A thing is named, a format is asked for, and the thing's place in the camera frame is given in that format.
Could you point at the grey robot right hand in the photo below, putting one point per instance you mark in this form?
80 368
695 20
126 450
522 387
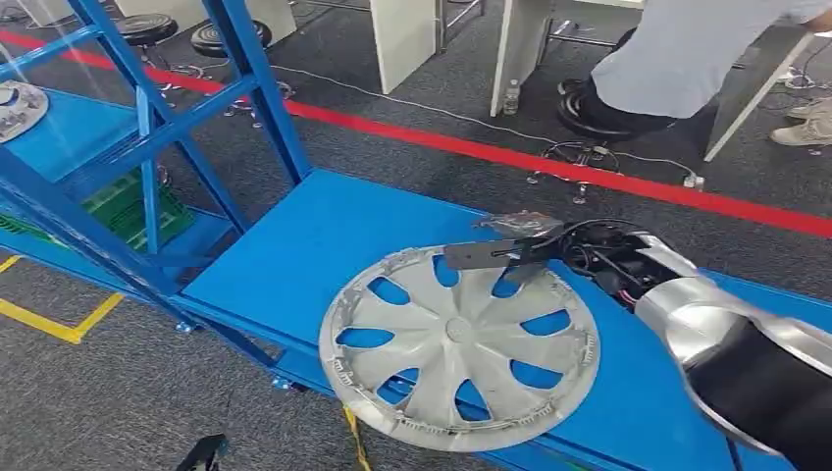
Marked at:
526 226

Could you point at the silver plastic hubcap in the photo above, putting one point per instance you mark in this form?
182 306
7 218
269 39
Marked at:
455 331
23 110

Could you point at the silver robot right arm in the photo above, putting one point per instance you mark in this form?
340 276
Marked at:
747 377

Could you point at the black round stool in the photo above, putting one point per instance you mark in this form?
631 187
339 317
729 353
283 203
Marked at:
578 120
227 39
146 29

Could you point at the clear water bottle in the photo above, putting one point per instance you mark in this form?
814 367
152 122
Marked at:
511 101

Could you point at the white power adapter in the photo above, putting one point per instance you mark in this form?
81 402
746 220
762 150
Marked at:
693 182

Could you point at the white desk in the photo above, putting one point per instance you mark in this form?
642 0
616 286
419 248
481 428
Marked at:
403 39
520 45

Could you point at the blue metal shelf rack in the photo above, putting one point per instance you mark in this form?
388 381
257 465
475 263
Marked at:
71 130
325 247

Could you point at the person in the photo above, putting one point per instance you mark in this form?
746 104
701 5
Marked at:
682 58
806 133

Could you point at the yellow floor tape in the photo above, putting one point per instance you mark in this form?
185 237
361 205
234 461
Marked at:
39 322
354 435

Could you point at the green plastic crate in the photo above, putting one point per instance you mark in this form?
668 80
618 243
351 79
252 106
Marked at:
114 205
26 229

